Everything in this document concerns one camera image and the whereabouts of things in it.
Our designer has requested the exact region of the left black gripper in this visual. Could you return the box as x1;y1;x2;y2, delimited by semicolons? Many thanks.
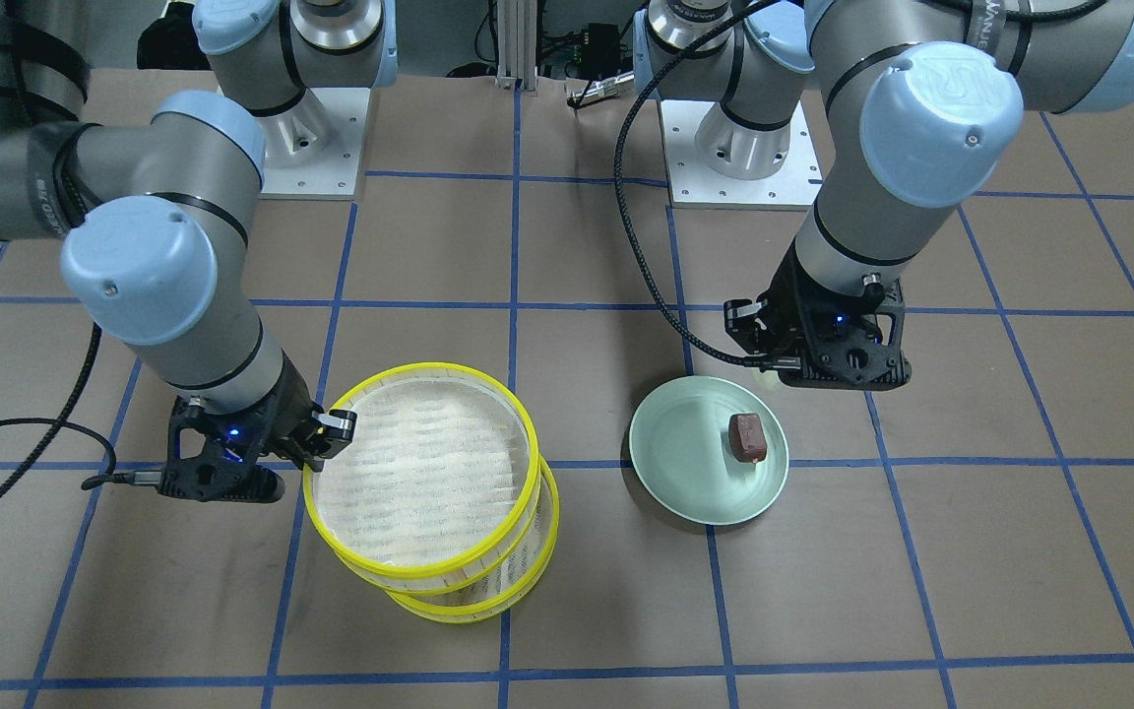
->
722;251;824;369

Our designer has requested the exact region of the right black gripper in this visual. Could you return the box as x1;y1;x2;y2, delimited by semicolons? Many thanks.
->
252;355;358;464

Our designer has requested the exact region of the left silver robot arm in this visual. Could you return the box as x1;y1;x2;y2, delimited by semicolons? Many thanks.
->
634;1;1134;390

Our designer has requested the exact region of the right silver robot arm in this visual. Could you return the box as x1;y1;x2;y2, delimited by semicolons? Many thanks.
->
0;1;397;462

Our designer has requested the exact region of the brown bun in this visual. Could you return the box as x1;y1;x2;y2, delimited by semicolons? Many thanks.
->
727;412;769;464

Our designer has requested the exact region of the light green plate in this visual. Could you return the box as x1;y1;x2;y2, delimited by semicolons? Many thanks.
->
627;375;790;526

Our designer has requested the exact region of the black camera cable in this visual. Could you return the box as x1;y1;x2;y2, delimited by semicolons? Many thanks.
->
612;0;804;375

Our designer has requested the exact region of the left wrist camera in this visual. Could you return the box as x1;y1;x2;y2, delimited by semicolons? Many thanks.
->
771;278;913;393

